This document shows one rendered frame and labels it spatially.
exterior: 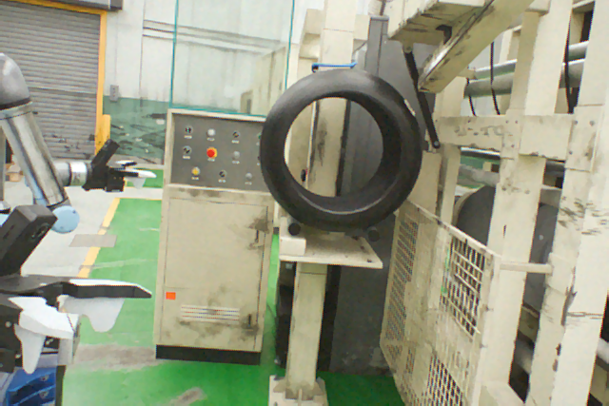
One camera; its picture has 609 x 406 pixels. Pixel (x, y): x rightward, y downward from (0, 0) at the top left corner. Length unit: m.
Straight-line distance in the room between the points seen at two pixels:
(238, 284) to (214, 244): 0.24
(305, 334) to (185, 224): 0.78
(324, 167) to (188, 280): 0.92
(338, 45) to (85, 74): 8.97
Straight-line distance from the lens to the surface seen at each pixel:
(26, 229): 0.55
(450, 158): 1.98
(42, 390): 1.41
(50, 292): 0.57
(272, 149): 1.52
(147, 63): 10.55
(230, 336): 2.45
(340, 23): 1.95
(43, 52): 10.78
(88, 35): 10.66
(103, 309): 0.60
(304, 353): 2.17
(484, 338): 1.26
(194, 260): 2.33
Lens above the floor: 1.27
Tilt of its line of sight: 7 degrees down
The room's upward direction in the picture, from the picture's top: 6 degrees clockwise
